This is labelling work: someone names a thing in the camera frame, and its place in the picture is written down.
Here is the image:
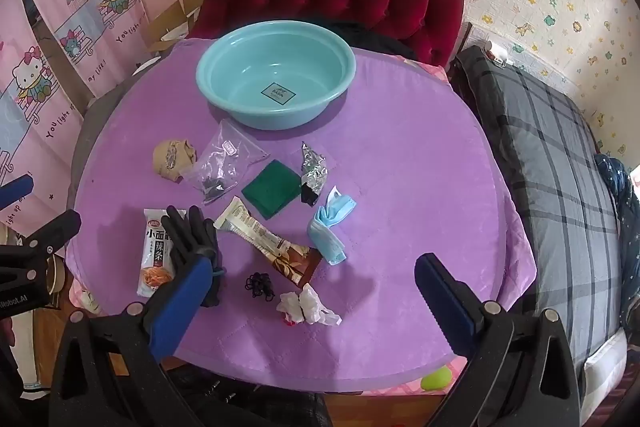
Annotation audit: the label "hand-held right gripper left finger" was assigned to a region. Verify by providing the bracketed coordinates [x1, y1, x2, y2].
[50, 256, 217, 427]

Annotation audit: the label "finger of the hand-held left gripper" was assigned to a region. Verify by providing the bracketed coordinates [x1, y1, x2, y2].
[0, 175, 35, 210]
[15, 209, 82, 258]

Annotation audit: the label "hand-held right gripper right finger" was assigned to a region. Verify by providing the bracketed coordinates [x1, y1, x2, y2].
[414, 253, 583, 427]

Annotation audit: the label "white snack packet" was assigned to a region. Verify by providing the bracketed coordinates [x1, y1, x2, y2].
[136, 208, 188, 299]

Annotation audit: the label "black glove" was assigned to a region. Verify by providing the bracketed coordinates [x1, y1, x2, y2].
[162, 205, 223, 308]

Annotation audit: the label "white tissue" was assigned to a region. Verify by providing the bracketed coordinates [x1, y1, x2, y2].
[277, 283, 343, 327]

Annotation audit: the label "beige sock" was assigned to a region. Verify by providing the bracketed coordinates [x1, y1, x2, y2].
[152, 138, 199, 182]

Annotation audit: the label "blue face mask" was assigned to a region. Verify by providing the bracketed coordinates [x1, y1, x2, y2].
[306, 187, 358, 265]

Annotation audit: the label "silver foil packet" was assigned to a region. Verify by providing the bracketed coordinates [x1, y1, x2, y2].
[299, 141, 331, 208]

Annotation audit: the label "teal plastic basin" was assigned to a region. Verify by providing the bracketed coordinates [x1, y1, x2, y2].
[196, 21, 357, 131]

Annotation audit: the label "green ball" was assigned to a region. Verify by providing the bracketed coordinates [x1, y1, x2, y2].
[420, 367, 453, 393]

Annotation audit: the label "brown white snack wrapper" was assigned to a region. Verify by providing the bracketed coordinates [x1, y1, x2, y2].
[213, 196, 323, 286]

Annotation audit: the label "pink cartoon curtain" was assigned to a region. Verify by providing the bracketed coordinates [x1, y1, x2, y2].
[0, 0, 151, 228]

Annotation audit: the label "green cloth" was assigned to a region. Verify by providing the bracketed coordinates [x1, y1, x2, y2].
[241, 159, 303, 221]

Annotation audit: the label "clear zip bag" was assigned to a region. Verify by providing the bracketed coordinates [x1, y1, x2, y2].
[181, 119, 270, 206]

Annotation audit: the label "grey plaid bedding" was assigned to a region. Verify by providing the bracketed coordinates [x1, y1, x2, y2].
[452, 44, 628, 378]

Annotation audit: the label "cardboard box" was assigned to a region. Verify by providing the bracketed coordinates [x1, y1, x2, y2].
[142, 0, 206, 54]

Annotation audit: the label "black clothes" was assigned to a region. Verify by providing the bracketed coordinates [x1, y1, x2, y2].
[327, 22, 418, 60]

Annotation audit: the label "black hair ties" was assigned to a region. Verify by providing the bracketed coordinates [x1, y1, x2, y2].
[244, 272, 277, 300]

